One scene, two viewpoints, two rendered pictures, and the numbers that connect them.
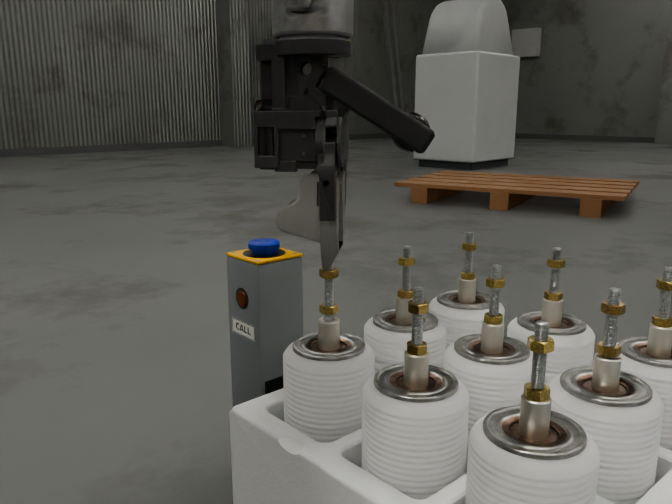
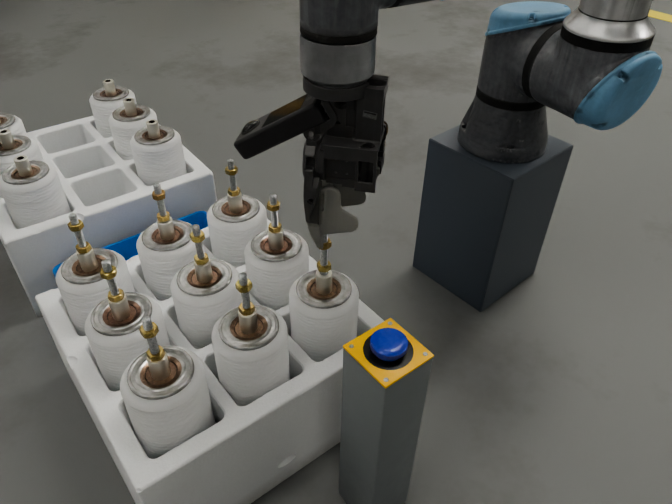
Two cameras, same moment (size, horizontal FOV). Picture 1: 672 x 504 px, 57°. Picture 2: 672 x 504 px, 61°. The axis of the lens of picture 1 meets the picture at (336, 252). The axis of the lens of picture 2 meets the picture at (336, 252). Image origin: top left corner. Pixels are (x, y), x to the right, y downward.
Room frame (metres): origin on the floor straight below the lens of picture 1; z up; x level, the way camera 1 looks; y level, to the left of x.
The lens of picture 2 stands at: (1.17, 0.06, 0.78)
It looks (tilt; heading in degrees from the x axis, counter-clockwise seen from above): 39 degrees down; 184
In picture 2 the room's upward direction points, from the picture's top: 1 degrees clockwise
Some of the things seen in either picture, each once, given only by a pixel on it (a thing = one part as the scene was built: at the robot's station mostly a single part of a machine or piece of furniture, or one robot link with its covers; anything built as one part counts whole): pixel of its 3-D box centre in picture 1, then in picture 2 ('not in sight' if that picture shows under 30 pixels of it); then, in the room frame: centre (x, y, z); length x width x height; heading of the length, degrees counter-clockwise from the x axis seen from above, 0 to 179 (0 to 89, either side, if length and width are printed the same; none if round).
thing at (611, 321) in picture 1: (610, 330); (161, 206); (0.51, -0.24, 0.30); 0.01 x 0.01 x 0.08
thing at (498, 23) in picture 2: not in sight; (525, 48); (0.26, 0.29, 0.47); 0.13 x 0.12 x 0.14; 36
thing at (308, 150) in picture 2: (305, 108); (343, 129); (0.61, 0.03, 0.49); 0.09 x 0.08 x 0.12; 83
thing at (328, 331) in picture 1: (328, 334); (323, 281); (0.61, 0.01, 0.26); 0.02 x 0.02 x 0.03
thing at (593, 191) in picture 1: (517, 190); not in sight; (3.38, -1.00, 0.05); 1.17 x 0.80 x 0.11; 58
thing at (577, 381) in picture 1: (604, 386); (167, 235); (0.51, -0.24, 0.25); 0.08 x 0.08 x 0.01
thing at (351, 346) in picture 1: (328, 346); (323, 288); (0.61, 0.01, 0.25); 0.08 x 0.08 x 0.01
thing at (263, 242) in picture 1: (264, 248); (388, 346); (0.76, 0.09, 0.32); 0.04 x 0.04 x 0.02
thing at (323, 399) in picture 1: (329, 426); (323, 334); (0.61, 0.01, 0.16); 0.10 x 0.10 x 0.18
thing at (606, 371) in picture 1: (606, 373); (166, 228); (0.51, -0.24, 0.26); 0.02 x 0.02 x 0.03
